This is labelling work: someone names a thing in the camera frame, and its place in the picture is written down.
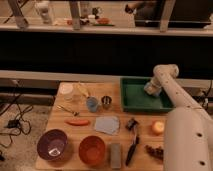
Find blue yellow sponge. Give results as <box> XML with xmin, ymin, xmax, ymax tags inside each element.
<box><xmin>144</xmin><ymin>82</ymin><xmax>161</xmax><ymax>97</ymax></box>

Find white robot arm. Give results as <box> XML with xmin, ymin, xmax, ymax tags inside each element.
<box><xmin>148</xmin><ymin>64</ymin><xmax>213</xmax><ymax>171</ymax></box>

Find green plastic tray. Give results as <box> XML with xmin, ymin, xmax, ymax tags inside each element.
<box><xmin>120</xmin><ymin>77</ymin><xmax>173</xmax><ymax>113</ymax></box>

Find grey sponge block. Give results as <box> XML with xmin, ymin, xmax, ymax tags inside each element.
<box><xmin>110</xmin><ymin>143</ymin><xmax>121</xmax><ymax>169</ymax></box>

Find yellow apple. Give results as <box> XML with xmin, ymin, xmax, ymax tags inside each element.
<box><xmin>151</xmin><ymin>121</ymin><xmax>165</xmax><ymax>135</ymax></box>

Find light blue cloth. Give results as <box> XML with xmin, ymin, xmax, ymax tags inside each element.
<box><xmin>94</xmin><ymin>116</ymin><xmax>120</xmax><ymax>135</ymax></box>

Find blue cup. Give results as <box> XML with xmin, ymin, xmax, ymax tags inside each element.
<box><xmin>86</xmin><ymin>97</ymin><xmax>99</xmax><ymax>112</ymax></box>

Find dark grape bunch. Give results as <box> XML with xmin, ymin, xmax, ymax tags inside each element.
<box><xmin>145</xmin><ymin>145</ymin><xmax>164</xmax><ymax>160</ymax></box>

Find orange carrot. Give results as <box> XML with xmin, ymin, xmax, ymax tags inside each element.
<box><xmin>65</xmin><ymin>120</ymin><xmax>90</xmax><ymax>126</ymax></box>

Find orange bowl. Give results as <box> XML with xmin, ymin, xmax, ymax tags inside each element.
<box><xmin>78</xmin><ymin>135</ymin><xmax>106</xmax><ymax>166</ymax></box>

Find purple bowl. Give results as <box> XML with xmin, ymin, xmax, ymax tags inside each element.
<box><xmin>37</xmin><ymin>129</ymin><xmax>68</xmax><ymax>161</ymax></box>

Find black handled brush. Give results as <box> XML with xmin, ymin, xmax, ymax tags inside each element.
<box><xmin>125</xmin><ymin>118</ymin><xmax>140</xmax><ymax>166</ymax></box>

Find yellow handled utensil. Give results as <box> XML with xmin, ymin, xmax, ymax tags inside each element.
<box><xmin>77</xmin><ymin>83</ymin><xmax>90</xmax><ymax>98</ymax></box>

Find black power cables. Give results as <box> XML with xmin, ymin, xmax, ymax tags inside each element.
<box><xmin>0</xmin><ymin>81</ymin><xmax>34</xmax><ymax>161</ymax></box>

